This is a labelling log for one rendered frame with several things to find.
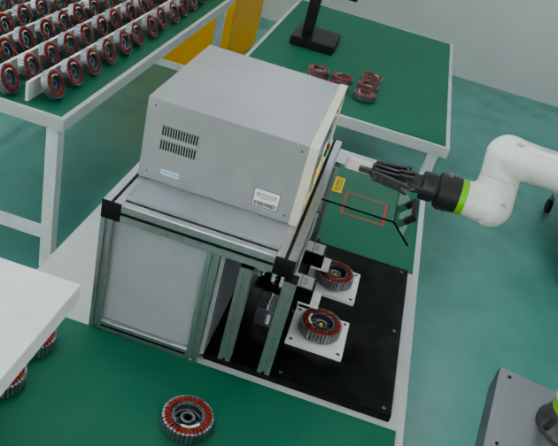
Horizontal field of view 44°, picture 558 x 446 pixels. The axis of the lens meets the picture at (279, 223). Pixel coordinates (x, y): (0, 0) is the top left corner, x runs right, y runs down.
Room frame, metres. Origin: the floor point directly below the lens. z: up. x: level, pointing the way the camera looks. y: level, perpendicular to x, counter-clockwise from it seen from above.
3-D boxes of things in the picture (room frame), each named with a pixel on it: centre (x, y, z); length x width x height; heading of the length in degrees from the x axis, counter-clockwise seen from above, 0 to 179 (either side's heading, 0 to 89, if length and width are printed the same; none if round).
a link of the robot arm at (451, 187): (1.59, -0.39, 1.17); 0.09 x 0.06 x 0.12; 175
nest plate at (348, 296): (1.65, -0.20, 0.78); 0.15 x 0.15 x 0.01; 85
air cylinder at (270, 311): (1.42, -0.03, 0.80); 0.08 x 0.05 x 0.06; 175
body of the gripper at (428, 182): (1.60, -0.32, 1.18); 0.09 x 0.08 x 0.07; 85
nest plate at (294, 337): (1.41, -0.18, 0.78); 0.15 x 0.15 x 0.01; 85
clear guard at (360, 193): (1.71, -0.19, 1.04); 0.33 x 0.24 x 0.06; 85
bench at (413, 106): (3.91, -0.19, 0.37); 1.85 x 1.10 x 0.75; 175
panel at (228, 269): (1.55, 0.07, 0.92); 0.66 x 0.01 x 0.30; 175
